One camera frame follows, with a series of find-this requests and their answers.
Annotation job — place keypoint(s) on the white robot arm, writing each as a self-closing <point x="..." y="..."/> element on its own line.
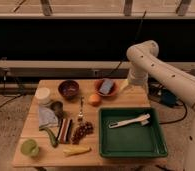
<point x="144" y="63"/>

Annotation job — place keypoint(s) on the small metal cup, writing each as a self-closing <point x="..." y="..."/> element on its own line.
<point x="57" y="107"/>

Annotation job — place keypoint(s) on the white plastic cup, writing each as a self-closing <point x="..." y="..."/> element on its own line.
<point x="43" y="96"/>

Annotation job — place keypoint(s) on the green plastic cup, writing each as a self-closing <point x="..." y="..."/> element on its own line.
<point x="29" y="148"/>

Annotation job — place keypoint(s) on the grey blue sponge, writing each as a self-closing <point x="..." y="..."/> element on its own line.
<point x="106" y="86"/>

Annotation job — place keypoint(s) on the orange bowl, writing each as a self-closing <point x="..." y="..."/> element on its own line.
<point x="112" y="92"/>

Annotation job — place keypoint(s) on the orange fruit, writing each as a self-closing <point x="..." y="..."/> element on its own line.
<point x="94" y="99"/>

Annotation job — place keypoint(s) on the dark red bowl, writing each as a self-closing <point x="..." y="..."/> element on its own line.
<point x="68" y="89"/>

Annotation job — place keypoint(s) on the purple grape bunch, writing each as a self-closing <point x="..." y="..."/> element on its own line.
<point x="81" y="131"/>

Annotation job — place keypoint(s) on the green plastic tray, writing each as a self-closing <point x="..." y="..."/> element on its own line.
<point x="133" y="140"/>

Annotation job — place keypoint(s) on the wooden table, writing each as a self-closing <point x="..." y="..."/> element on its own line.
<point x="54" y="157"/>

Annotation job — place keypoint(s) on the grey folded cloth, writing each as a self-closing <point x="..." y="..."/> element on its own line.
<point x="47" y="117"/>

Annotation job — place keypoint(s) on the striped brown block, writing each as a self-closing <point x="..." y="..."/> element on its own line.
<point x="64" y="131"/>

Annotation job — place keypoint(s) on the yellow corn cob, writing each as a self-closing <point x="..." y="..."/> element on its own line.
<point x="75" y="150"/>

